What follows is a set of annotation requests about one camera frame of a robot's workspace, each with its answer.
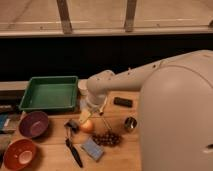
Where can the green plastic tray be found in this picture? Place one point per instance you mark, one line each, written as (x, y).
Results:
(53, 93)

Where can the blue sponge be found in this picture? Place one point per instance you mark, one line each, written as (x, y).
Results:
(92, 149)

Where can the wooden utensils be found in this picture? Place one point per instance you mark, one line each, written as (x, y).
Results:
(101, 109)

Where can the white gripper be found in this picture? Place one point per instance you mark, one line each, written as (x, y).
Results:
(94, 101)

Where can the black rectangular block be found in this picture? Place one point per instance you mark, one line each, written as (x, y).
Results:
(123, 102)

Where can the bunch of dark grapes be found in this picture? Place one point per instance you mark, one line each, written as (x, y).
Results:
(107, 139)

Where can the small black grey object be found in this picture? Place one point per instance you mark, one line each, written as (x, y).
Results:
(73, 125)

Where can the black handled knife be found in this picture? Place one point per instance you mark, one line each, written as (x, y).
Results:
(74, 152)

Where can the orange bowl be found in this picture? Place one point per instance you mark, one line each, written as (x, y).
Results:
(19, 154)

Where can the purple bowl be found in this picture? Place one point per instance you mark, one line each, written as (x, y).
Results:
(34, 124)

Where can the yellow red apple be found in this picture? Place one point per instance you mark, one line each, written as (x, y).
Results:
(87, 127)

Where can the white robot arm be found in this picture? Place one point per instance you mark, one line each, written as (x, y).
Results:
(175, 109)

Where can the white paper cup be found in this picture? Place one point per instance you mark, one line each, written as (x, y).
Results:
(82, 86)

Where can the small metal cup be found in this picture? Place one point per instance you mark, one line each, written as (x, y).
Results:
(130, 124)

